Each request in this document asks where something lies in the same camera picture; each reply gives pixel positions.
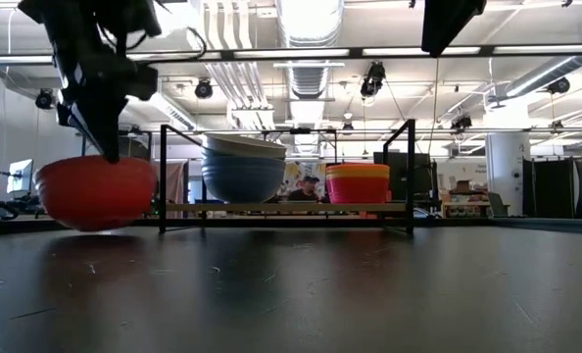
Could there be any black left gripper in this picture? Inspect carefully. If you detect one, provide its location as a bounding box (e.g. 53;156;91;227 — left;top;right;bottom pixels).
50;46;131;166

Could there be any large red bowl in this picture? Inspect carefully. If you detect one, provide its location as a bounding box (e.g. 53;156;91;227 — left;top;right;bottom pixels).
33;155;159;232

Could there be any large teal bowl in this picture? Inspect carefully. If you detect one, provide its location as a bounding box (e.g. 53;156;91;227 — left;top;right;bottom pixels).
201;146;287;163

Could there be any large white bowl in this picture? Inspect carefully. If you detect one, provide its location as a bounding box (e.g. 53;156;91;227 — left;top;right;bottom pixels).
203;132;288;161

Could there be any large blue-grey bowl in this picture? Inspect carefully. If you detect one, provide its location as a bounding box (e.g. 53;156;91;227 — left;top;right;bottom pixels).
201;155;287;204

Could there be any small orange plastic bowl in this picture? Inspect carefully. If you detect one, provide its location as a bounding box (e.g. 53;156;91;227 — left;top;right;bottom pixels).
325;163;391;174

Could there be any small yellow plastic bowl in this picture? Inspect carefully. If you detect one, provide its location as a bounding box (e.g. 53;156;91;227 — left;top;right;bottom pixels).
325;171;391;179

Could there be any small pink plastic bowl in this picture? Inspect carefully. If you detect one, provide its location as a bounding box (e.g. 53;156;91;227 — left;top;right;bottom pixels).
325;176;391;205

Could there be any white desktop monitor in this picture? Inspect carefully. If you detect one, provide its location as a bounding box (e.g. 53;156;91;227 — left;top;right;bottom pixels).
6;158;35;195

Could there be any person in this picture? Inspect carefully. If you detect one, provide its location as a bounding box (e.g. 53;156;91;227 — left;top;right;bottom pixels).
287;175;327;203

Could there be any black table mat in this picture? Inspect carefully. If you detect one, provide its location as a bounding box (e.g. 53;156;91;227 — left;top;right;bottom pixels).
0;225;582;353

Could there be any dark monitor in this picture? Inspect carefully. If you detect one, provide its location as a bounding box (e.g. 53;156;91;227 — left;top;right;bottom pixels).
372;151;439;202

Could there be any storage rack with boxes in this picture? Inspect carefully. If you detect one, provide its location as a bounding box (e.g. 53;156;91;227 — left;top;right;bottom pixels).
442;178;491;218

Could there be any grey office chair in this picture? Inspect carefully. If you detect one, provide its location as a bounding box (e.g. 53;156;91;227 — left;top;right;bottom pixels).
486;190;510;218

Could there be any white round column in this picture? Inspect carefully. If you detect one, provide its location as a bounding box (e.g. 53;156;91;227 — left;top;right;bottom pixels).
485;131;532;217

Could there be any black partition screen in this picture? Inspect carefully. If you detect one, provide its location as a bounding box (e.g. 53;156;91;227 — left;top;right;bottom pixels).
521;156;582;221

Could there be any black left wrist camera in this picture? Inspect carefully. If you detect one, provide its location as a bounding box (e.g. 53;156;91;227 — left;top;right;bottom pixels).
121;63;160;102

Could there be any wooden shelf with black frame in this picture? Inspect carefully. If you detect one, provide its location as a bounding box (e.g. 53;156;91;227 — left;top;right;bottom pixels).
158;119;417;236

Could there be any silver ceiling duct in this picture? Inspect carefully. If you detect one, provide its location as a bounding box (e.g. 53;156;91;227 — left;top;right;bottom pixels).
275;0;344;99

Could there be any black aluminium rig frame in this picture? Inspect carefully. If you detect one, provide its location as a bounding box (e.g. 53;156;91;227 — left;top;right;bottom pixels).
0;43;582;235

